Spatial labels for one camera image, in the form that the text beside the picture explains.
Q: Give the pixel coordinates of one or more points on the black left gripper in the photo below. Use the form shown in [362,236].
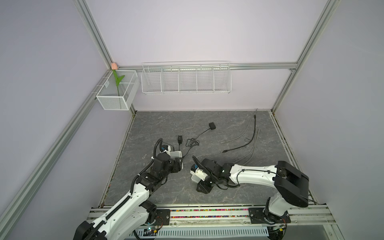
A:
[176,164]

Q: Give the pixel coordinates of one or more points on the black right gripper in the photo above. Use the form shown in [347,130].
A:
[203,188]

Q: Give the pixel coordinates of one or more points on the white network switch box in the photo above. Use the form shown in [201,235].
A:
[176,155]

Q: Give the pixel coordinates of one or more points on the black power adapter large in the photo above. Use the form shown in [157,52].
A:
[180,141]

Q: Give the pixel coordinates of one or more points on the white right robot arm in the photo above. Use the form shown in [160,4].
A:
[291,184]

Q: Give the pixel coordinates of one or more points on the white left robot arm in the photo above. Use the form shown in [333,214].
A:
[132,195]

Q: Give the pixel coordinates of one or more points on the black power adapter small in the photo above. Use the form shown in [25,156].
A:
[194,142]

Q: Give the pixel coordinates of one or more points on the white mesh basket small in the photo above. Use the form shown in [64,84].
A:
[108,95]

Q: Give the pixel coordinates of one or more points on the artificial pink tulip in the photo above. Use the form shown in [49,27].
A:
[118,78]

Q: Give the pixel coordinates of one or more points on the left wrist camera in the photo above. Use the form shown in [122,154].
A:
[167,148]

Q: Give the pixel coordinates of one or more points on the front aluminium rail base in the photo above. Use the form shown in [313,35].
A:
[208,221]

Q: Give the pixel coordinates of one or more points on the aluminium frame rail right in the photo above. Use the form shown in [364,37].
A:
[289,151]

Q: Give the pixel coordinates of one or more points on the white wire basket long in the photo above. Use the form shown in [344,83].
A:
[186,77]

